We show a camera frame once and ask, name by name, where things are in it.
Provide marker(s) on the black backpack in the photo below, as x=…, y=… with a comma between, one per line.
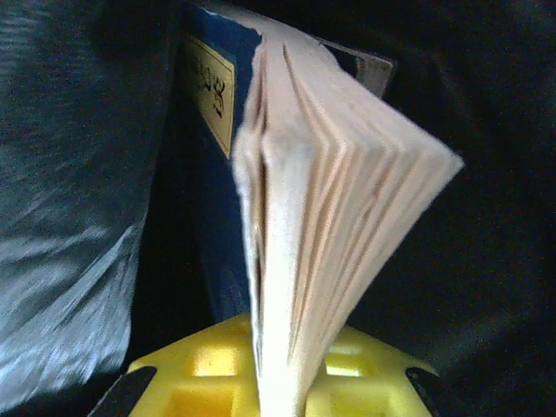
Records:
x=499, y=217

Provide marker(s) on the blue book with yellow label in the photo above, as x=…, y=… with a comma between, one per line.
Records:
x=347, y=174

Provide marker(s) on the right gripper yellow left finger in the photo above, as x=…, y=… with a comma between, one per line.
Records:
x=195, y=378

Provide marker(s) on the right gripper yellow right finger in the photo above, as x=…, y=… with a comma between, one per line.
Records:
x=369, y=382

